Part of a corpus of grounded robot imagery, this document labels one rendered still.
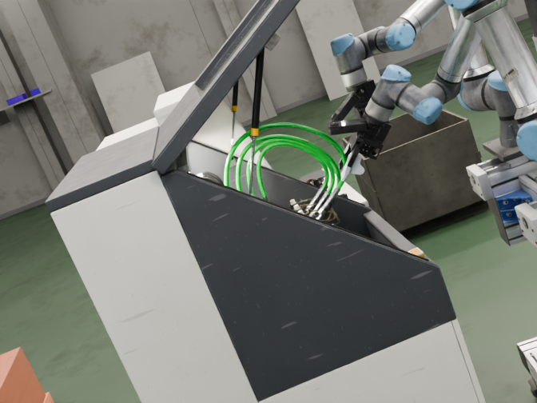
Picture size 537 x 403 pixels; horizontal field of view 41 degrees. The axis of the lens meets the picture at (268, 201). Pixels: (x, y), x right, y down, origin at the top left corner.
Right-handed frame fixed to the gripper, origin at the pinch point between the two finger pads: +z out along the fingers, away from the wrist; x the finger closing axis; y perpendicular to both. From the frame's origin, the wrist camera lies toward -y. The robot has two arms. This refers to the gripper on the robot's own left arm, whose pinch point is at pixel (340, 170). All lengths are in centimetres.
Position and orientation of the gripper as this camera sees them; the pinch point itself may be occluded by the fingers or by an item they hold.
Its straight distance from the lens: 218.5
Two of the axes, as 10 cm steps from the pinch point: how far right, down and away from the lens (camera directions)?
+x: 0.0, -4.9, 8.7
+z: -3.7, 8.1, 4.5
